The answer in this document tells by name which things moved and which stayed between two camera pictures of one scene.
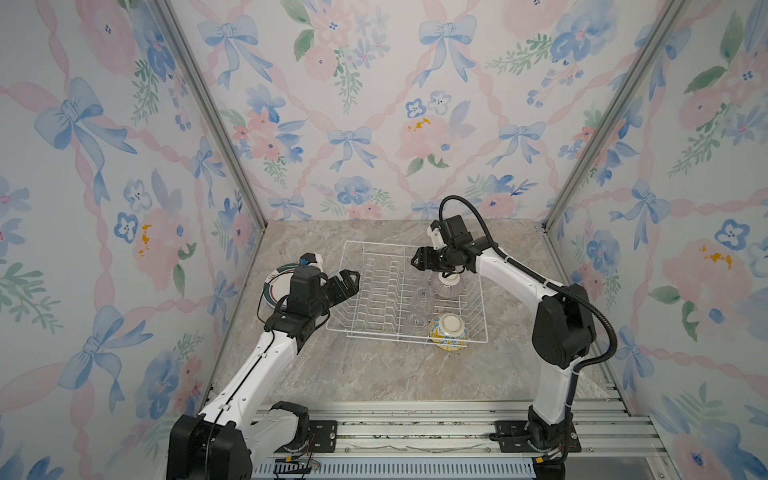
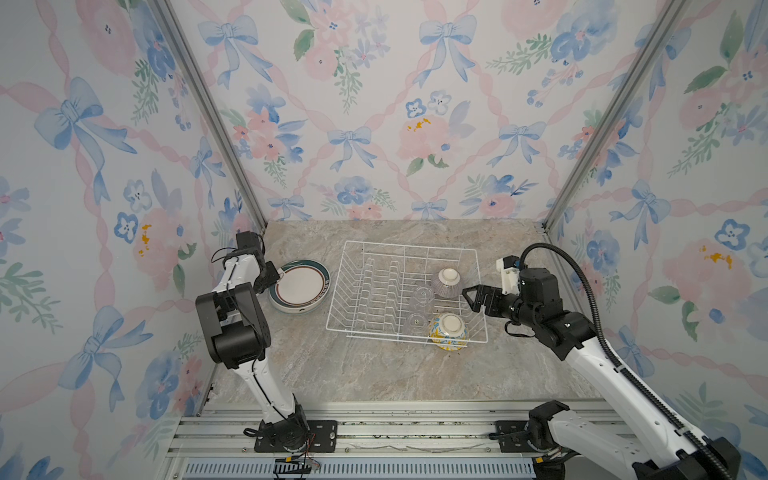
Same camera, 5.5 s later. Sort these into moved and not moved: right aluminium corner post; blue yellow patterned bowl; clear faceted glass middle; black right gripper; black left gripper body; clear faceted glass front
Moved: black left gripper body; black right gripper
Not moved: blue yellow patterned bowl; right aluminium corner post; clear faceted glass middle; clear faceted glass front
